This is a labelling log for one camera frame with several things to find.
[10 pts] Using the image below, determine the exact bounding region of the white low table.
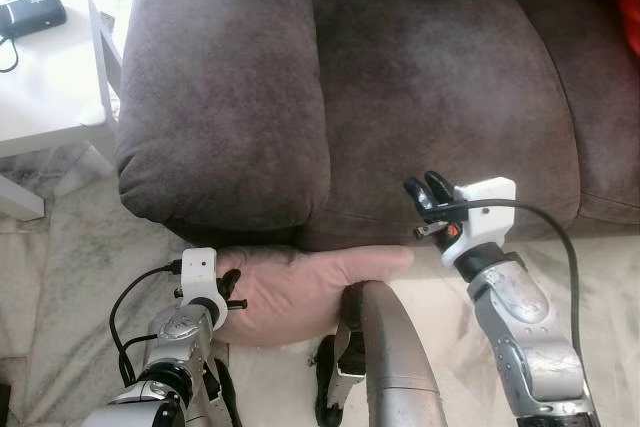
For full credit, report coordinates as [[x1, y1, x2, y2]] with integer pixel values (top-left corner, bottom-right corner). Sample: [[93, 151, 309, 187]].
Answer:
[[0, 0, 126, 223]]

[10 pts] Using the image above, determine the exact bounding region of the pink plush pillow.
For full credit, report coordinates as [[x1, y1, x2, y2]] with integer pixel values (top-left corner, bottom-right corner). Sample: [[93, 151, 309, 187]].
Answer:
[[213, 245, 416, 348]]

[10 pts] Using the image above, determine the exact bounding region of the black device with cord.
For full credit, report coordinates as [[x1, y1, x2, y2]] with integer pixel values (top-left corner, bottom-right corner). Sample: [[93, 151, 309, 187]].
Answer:
[[0, 0, 68, 73]]

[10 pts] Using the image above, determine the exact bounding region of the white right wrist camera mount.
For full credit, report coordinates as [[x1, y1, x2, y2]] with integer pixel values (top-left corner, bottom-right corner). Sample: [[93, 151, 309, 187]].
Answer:
[[440, 177, 518, 268]]

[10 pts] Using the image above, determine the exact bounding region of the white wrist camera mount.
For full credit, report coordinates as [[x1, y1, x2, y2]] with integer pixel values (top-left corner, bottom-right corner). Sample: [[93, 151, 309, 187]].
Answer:
[[180, 248, 229, 328], [440, 177, 518, 268]]

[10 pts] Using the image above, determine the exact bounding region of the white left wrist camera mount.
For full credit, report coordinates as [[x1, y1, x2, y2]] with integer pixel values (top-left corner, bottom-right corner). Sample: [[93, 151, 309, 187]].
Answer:
[[180, 248, 229, 328]]

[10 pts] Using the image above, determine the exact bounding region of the dark grey fabric sofa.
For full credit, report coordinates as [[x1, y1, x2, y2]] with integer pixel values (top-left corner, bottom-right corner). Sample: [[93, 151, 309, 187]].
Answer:
[[115, 0, 640, 253]]

